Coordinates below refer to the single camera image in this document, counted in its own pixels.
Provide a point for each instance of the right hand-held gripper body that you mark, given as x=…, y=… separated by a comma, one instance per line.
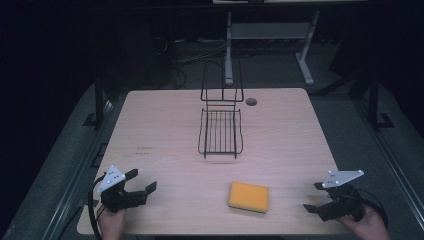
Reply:
x=340, y=201

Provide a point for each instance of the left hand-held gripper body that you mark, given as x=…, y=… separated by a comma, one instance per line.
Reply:
x=120, y=198

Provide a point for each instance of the yellow sponge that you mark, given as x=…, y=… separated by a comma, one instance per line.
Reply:
x=248, y=196

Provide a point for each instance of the person's left hand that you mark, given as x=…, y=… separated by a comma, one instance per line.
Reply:
x=111, y=225

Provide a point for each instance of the person's right hand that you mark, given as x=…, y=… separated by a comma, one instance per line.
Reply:
x=368, y=226

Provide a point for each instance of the round table grommet hole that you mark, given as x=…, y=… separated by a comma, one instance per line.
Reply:
x=251, y=101

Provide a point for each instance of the white metal stand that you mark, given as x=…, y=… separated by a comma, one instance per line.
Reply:
x=270, y=30

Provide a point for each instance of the aluminium frame rail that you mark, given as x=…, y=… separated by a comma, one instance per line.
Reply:
x=71, y=186
x=390, y=160

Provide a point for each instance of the black frame post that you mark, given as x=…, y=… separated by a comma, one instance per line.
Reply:
x=99, y=100
x=374, y=100

